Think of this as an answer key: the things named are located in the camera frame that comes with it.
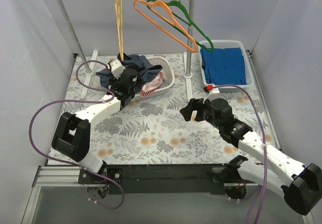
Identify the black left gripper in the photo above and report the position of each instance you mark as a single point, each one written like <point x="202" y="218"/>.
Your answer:
<point x="120" y="83"/>

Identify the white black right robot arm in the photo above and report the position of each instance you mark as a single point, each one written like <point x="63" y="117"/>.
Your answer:
<point x="299" y="184"/>

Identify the white rectangular basket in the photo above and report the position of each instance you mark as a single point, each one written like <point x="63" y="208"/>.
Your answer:
<point x="210" y="46"/>

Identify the navy blue tank top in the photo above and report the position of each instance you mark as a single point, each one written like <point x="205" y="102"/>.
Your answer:
<point x="140" y="63"/>

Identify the aluminium frame rail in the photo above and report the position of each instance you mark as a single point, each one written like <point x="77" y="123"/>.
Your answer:
<point x="49" y="176"/>

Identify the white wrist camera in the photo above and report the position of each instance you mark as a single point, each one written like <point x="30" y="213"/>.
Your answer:
<point x="211" y="91"/>
<point x="116" y="68"/>

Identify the white oval laundry basket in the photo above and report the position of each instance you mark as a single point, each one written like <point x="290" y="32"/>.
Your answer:
<point x="166" y="69"/>

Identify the silver clothes rack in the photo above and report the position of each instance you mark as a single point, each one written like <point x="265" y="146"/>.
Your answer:
<point x="75" y="32"/>

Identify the red white striped garment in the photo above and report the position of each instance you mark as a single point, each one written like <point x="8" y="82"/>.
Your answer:
<point x="155" y="87"/>

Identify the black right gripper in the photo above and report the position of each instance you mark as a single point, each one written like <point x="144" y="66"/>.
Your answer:
<point x="199" y="110"/>

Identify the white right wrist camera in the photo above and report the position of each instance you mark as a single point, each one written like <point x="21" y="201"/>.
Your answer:
<point x="211" y="91"/>

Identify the blue folded cloth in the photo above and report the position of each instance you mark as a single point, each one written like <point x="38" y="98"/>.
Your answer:
<point x="224" y="66"/>

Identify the floral table mat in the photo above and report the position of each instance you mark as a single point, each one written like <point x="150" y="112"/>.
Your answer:
<point x="152" y="131"/>

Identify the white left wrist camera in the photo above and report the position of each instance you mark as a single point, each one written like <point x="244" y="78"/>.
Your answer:
<point x="116" y="68"/>

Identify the yellow clothes hanger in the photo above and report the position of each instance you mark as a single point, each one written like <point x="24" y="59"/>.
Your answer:
<point x="119" y="21"/>

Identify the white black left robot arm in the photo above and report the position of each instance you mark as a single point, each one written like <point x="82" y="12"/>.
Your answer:
<point x="72" y="137"/>

